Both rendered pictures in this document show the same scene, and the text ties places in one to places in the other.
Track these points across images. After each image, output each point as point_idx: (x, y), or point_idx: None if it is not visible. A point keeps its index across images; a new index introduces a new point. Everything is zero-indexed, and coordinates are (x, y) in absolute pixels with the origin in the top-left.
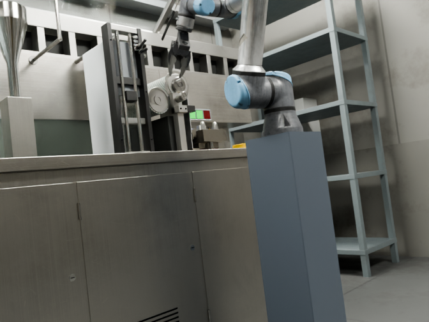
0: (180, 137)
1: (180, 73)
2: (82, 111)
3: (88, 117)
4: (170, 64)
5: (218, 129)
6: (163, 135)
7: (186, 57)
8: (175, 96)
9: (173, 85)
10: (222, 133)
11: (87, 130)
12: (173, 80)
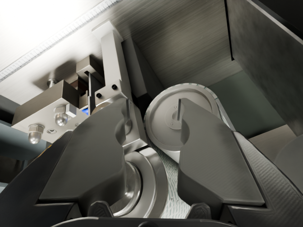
0: (116, 49)
1: (121, 102)
2: (291, 138)
3: (273, 134)
4: (215, 128)
5: (25, 118)
6: (149, 79)
7: (59, 202)
8: (130, 130)
9: (136, 173)
10: (20, 114)
11: (264, 115)
12: (135, 192)
